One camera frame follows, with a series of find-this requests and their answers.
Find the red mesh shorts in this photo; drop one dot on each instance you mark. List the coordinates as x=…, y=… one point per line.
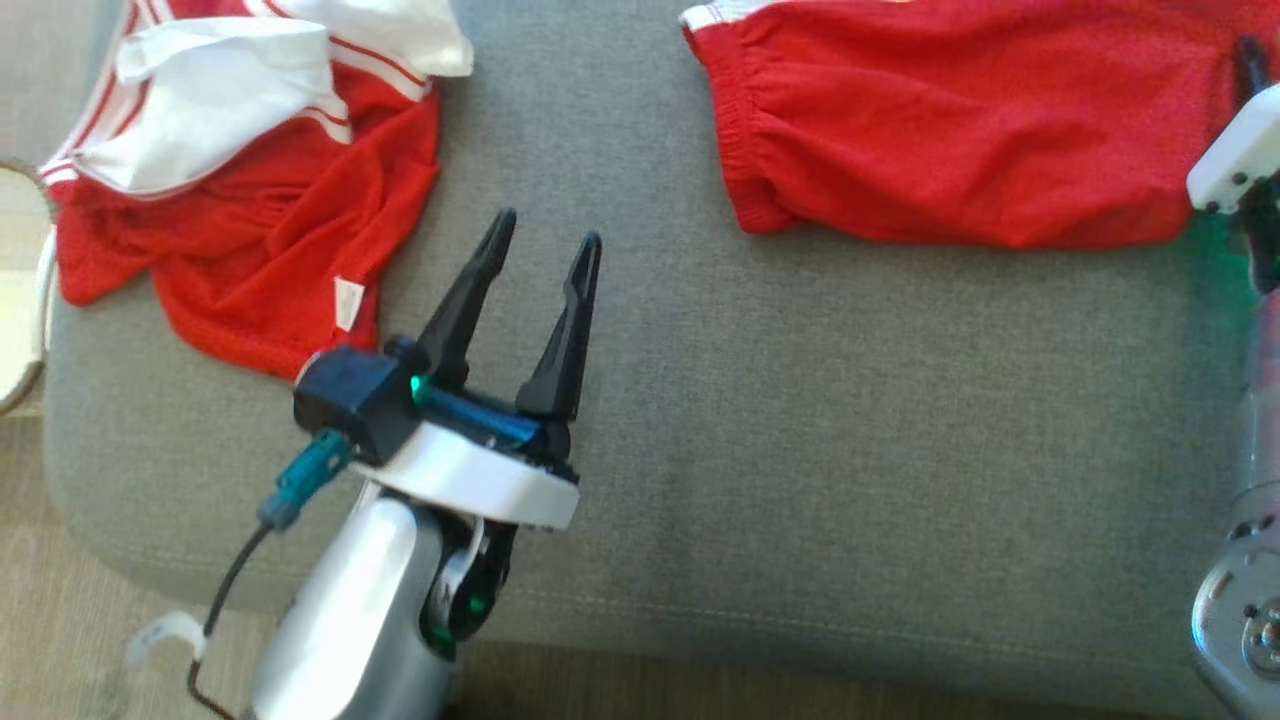
x=950, y=120

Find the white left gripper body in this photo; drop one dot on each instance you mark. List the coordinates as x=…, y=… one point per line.
x=470, y=475

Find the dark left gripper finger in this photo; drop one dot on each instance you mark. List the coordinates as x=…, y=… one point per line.
x=465, y=300
x=565, y=330

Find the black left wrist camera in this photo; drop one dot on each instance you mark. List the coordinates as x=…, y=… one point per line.
x=355, y=400

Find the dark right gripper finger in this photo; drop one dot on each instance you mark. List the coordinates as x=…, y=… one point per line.
x=1250, y=68

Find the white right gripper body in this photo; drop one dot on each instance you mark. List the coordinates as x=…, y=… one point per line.
x=1240, y=150

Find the woven beige laundry basket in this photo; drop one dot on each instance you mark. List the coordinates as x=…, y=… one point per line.
x=20, y=290

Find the grey sofa seat cushion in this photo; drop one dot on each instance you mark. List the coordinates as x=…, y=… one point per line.
x=800, y=400

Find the red white basketball jersey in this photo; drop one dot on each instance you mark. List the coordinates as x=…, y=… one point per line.
x=250, y=200

